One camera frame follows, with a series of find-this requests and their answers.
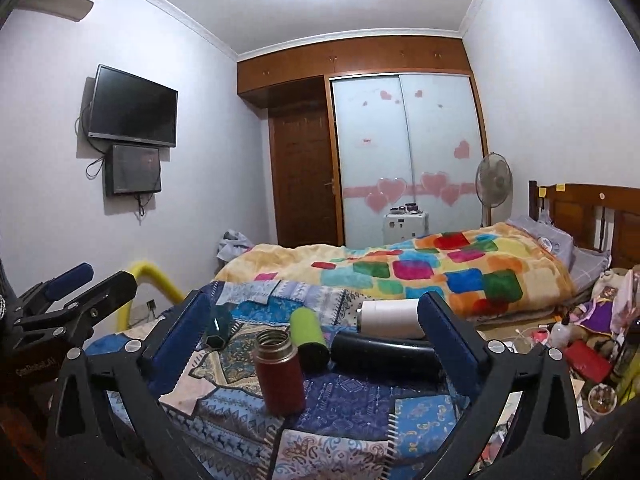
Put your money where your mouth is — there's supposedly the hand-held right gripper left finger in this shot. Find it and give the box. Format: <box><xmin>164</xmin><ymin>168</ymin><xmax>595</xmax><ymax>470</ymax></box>
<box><xmin>45</xmin><ymin>290</ymin><xmax>226</xmax><ymax>480</ymax></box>

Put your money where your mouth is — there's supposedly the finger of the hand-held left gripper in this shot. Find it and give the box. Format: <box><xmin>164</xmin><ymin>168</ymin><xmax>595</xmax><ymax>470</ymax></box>
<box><xmin>12</xmin><ymin>262</ymin><xmax>96</xmax><ymax>318</ymax></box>
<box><xmin>10</xmin><ymin>270</ymin><xmax>139</xmax><ymax>356</ymax></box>

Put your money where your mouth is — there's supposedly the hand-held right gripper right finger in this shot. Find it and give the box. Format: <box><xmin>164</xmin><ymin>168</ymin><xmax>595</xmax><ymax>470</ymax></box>
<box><xmin>417</xmin><ymin>291</ymin><xmax>585</xmax><ymax>480</ymax></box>

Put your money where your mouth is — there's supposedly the white cup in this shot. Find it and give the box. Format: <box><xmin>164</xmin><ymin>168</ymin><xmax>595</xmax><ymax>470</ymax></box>
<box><xmin>357</xmin><ymin>299</ymin><xmax>427</xmax><ymax>339</ymax></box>

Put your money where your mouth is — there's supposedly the black cup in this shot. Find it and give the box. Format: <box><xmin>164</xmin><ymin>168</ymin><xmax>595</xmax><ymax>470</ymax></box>
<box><xmin>330</xmin><ymin>330</ymin><xmax>442</xmax><ymax>378</ymax></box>

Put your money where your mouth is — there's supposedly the red metal thermos cup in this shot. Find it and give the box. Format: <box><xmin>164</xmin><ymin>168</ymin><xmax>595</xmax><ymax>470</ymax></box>
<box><xmin>251</xmin><ymin>329</ymin><xmax>307</xmax><ymax>416</ymax></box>

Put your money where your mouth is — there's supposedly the green cup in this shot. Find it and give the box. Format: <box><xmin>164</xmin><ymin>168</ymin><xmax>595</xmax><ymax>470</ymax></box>
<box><xmin>290</xmin><ymin>307</ymin><xmax>331</xmax><ymax>373</ymax></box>

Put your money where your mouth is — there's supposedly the yellow foam tube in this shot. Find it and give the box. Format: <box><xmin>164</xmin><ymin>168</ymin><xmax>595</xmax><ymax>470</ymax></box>
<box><xmin>116</xmin><ymin>259</ymin><xmax>187</xmax><ymax>333</ymax></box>

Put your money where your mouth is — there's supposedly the colourful checked blanket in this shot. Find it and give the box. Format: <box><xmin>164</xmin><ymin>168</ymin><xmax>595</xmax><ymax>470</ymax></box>
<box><xmin>215</xmin><ymin>230</ymin><xmax>576</xmax><ymax>320</ymax></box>

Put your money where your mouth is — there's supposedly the pile of grey clothes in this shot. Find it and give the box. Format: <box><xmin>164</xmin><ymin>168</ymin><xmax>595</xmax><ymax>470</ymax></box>
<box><xmin>216</xmin><ymin>230</ymin><xmax>255</xmax><ymax>267</ymax></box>

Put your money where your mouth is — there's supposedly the small white bottle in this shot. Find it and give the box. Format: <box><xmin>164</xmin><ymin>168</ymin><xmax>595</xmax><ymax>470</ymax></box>
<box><xmin>550</xmin><ymin>320</ymin><xmax>573</xmax><ymax>348</ymax></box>

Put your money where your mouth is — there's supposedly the patchwork blue blanket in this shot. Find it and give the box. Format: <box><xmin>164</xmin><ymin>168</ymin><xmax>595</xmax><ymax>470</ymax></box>
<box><xmin>85</xmin><ymin>280</ymin><xmax>503</xmax><ymax>480</ymax></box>

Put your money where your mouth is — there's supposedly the small white cabinet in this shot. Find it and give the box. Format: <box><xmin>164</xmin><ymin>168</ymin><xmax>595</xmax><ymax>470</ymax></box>
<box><xmin>382</xmin><ymin>209</ymin><xmax>430</xmax><ymax>250</ymax></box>

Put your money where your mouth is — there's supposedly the red flat box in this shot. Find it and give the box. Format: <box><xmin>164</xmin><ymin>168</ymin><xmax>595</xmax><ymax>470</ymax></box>
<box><xmin>565</xmin><ymin>340</ymin><xmax>613</xmax><ymax>383</ymax></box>

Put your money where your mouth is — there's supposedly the purple cloth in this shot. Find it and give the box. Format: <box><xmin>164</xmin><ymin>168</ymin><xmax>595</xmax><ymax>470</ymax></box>
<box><xmin>575</xmin><ymin>302</ymin><xmax>616</xmax><ymax>333</ymax></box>

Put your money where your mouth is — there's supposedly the small round bowl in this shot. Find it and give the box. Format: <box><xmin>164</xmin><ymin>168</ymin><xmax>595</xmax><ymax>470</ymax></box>
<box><xmin>587</xmin><ymin>384</ymin><xmax>621</xmax><ymax>413</ymax></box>

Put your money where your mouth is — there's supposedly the grey checked pillow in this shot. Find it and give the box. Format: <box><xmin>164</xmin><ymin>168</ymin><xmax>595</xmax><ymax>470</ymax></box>
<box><xmin>570</xmin><ymin>247</ymin><xmax>613</xmax><ymax>286</ymax></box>

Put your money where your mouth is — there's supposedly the standing electric fan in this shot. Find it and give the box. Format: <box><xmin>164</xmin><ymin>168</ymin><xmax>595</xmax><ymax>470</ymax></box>
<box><xmin>474</xmin><ymin>152</ymin><xmax>514</xmax><ymax>228</ymax></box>

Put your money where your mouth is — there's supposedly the pink bag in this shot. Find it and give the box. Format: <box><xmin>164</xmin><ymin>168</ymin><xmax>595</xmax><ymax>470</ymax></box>
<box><xmin>612</xmin><ymin>270</ymin><xmax>640</xmax><ymax>331</ymax></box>

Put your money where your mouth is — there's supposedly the wooden bed headboard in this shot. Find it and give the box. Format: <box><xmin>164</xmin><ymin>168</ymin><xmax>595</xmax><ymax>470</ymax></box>
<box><xmin>528</xmin><ymin>180</ymin><xmax>640</xmax><ymax>270</ymax></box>

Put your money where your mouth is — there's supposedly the brown wooden door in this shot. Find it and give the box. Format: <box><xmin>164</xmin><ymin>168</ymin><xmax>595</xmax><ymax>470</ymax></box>
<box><xmin>268</xmin><ymin>110</ymin><xmax>346</xmax><ymax>249</ymax></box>

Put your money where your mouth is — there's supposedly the wooden wardrobe with sliding doors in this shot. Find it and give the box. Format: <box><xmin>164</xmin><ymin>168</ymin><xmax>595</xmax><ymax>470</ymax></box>
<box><xmin>236</xmin><ymin>35</ymin><xmax>489</xmax><ymax>250</ymax></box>

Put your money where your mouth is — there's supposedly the black television cable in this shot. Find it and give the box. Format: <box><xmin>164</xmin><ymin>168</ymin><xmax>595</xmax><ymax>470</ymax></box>
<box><xmin>75</xmin><ymin>110</ymin><xmax>108</xmax><ymax>181</ymax></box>

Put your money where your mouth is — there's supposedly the small black wall monitor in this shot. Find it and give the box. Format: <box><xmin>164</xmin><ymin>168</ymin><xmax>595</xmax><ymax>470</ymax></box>
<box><xmin>104</xmin><ymin>143</ymin><xmax>162</xmax><ymax>198</ymax></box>

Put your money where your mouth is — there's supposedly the wall-mounted black television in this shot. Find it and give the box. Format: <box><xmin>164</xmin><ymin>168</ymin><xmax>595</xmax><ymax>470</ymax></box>
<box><xmin>86</xmin><ymin>64</ymin><xmax>179</xmax><ymax>148</ymax></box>

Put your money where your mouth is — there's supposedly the wall air conditioner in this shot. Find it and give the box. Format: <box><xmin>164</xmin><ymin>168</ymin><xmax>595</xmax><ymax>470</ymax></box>
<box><xmin>15</xmin><ymin>0</ymin><xmax>95</xmax><ymax>23</ymax></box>

